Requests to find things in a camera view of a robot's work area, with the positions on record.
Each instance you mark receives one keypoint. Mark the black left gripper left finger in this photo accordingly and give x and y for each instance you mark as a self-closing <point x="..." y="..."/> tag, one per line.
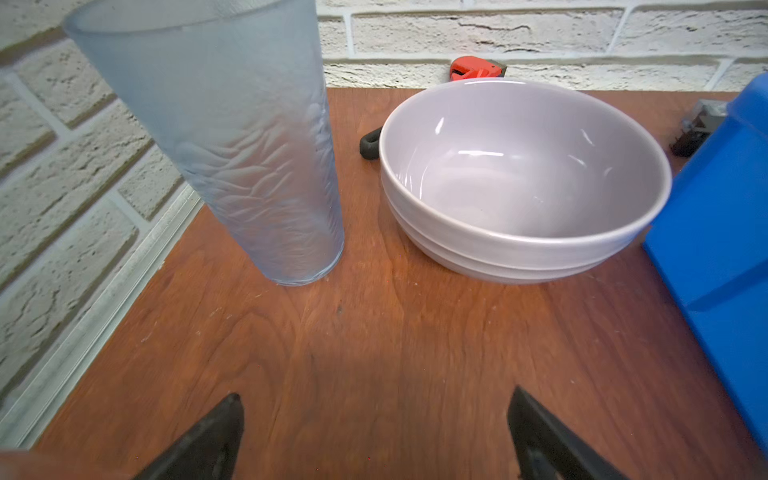
<point x="207" y="450"/>

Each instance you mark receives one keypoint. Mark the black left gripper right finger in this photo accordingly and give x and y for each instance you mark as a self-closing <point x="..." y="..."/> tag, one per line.
<point x="547" y="449"/>

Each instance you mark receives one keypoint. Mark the blue plastic bin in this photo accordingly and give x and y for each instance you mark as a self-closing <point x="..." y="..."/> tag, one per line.
<point x="709" y="245"/>

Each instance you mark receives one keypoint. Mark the lilac ceramic bowl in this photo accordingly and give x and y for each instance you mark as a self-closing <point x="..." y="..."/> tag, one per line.
<point x="519" y="182"/>

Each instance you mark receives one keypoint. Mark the frosted tall plastic tumbler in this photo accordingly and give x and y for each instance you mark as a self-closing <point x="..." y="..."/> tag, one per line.
<point x="234" y="94"/>

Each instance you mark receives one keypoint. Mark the small grey black device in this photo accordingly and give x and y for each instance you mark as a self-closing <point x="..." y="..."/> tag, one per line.
<point x="703" y="120"/>

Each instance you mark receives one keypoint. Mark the red black hand tool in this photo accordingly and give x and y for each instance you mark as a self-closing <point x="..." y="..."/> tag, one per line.
<point x="471" y="67"/>

